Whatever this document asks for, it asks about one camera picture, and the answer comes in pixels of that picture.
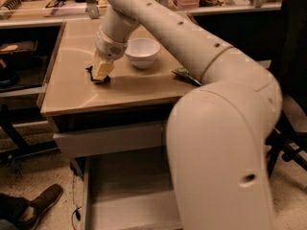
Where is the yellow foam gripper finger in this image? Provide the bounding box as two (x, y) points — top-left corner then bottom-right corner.
(92, 52), (114, 81)

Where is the brown shoe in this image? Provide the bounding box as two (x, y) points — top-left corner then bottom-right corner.
(17, 184), (63, 230)

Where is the black office chair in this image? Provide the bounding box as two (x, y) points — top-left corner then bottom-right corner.
(267, 0), (307, 175)

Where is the black floor cable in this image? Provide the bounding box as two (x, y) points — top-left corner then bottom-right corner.
(70, 172), (83, 230)

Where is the black table leg base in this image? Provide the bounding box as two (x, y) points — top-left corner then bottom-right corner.
(0, 104), (58, 164)

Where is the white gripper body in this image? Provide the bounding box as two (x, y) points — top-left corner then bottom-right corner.
(94, 28), (129, 60)

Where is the grey upper drawer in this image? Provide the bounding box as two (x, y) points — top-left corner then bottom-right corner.
(54, 122), (166, 158)

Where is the open grey middle drawer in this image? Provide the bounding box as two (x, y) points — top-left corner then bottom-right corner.
(81, 148), (183, 230)

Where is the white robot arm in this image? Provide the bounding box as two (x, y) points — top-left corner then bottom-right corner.
(95, 0), (282, 230)

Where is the dark blue rxbar wrapper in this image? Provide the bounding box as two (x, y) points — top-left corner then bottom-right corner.
(85, 66), (111, 84)

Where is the black coiled tool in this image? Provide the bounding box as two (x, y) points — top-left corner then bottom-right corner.
(0, 0), (21, 15)

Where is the person's leg in jeans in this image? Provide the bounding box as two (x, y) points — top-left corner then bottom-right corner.
(0, 194), (30, 230)

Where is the green chip bag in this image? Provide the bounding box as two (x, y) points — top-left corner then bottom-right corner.
(173, 65), (201, 86)

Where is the white ceramic bowl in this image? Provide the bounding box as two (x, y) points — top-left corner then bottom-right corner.
(125, 37), (160, 69)

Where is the beige drawer cabinet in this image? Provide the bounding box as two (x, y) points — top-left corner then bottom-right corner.
(36, 12), (245, 180)

